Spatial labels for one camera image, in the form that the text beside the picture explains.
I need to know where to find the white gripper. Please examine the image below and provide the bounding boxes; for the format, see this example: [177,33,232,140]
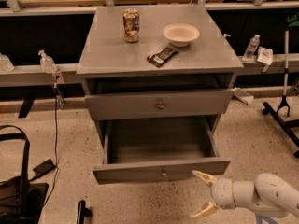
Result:
[190,170,259,219]

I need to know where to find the grey drawer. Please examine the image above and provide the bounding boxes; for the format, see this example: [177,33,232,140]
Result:
[93,117,231,184]
[85,89,232,120]

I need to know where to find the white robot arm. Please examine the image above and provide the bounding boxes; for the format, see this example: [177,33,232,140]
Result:
[191,170,299,219]

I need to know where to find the grey drawer cabinet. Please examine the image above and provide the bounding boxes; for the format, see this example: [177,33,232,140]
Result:
[76,4,244,175]

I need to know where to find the grey top drawer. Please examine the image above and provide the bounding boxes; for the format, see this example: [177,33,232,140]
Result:
[85,89,232,120]

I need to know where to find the black stand base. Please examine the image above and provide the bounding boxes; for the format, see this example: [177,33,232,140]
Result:
[262,98,299,158]

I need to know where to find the white box on floor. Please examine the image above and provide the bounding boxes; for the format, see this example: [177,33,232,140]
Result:
[233,88,254,105]

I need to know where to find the white pole grabber tool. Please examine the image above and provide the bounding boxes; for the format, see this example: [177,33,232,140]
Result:
[277,15,299,115]

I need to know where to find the black snack bar wrapper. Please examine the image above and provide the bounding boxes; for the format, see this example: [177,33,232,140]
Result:
[147,47,178,68]

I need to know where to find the white packet on ledge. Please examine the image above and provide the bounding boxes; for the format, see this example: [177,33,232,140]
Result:
[257,47,273,65]

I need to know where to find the clear plastic water bottle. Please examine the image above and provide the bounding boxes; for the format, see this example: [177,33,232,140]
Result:
[243,35,260,61]

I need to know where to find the white paper bowl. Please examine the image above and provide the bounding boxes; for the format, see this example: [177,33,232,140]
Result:
[163,23,200,48]

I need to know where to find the black power adapter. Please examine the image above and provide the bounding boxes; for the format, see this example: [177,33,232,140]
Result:
[33,159,55,178]

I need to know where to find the crushed soda can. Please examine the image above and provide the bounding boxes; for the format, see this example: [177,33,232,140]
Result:
[122,8,140,43]

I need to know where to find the clear sanitizer pump bottle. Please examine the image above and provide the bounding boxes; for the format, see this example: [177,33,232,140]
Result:
[38,50,57,73]

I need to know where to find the clear bottle far left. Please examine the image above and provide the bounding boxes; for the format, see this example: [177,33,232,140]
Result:
[0,53,14,72]

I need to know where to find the black handle bottom edge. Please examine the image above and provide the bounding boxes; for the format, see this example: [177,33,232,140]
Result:
[77,200,93,224]

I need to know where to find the black power cable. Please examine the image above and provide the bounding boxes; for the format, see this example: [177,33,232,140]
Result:
[30,84,62,208]

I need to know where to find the black bag with strap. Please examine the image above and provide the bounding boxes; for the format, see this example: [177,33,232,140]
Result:
[0,125,49,224]

